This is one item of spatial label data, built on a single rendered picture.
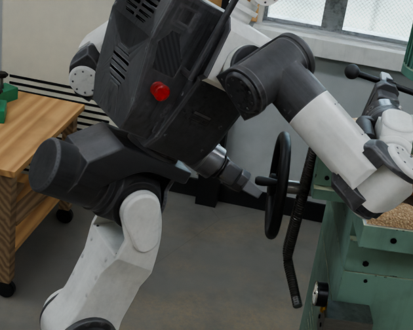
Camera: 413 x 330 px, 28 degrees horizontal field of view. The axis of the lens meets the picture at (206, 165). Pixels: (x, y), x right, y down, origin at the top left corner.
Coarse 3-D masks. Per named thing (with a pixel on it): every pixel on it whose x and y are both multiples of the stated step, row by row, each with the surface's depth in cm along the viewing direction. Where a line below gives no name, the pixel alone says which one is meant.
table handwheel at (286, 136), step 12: (276, 144) 224; (288, 144) 209; (276, 156) 228; (288, 156) 207; (276, 168) 229; (288, 168) 205; (288, 180) 218; (276, 192) 205; (288, 192) 218; (276, 204) 205; (276, 216) 206; (276, 228) 209
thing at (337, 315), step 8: (328, 304) 205; (336, 304) 206; (344, 304) 206; (352, 304) 206; (360, 304) 207; (320, 312) 207; (328, 312) 202; (336, 312) 202; (344, 312) 203; (352, 312) 203; (360, 312) 204; (368, 312) 204; (320, 320) 206; (328, 320) 200; (336, 320) 200; (344, 320) 200; (352, 320) 200; (360, 320) 201; (368, 320) 201; (320, 328) 204; (328, 328) 201; (336, 328) 201; (344, 328) 201; (352, 328) 201; (360, 328) 201; (368, 328) 201
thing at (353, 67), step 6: (348, 66) 188; (354, 66) 188; (348, 72) 188; (354, 72) 188; (360, 72) 189; (348, 78) 189; (354, 78) 189; (366, 78) 189; (372, 78) 189; (378, 78) 189; (396, 84) 190; (402, 90) 190; (408, 90) 190
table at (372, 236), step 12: (312, 180) 211; (312, 192) 208; (324, 192) 206; (360, 228) 189; (372, 228) 186; (384, 228) 186; (396, 228) 186; (360, 240) 188; (372, 240) 188; (384, 240) 187; (396, 240) 187; (408, 240) 187; (408, 252) 188
